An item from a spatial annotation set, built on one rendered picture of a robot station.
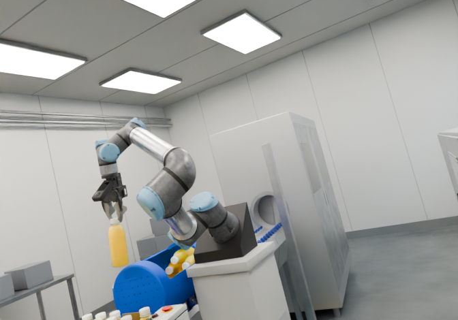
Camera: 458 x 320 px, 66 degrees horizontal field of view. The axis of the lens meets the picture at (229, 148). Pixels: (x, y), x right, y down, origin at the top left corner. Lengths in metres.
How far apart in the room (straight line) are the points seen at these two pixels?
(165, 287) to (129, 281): 0.18
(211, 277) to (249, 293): 0.19
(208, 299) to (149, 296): 0.26
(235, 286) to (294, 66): 5.40
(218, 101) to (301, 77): 1.75
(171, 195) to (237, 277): 0.57
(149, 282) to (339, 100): 5.19
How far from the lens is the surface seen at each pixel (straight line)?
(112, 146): 1.47
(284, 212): 2.81
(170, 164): 1.20
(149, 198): 1.17
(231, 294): 1.64
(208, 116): 7.30
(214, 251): 1.69
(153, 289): 1.67
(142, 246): 5.91
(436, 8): 6.48
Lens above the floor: 1.49
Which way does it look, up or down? 5 degrees up
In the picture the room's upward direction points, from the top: 14 degrees counter-clockwise
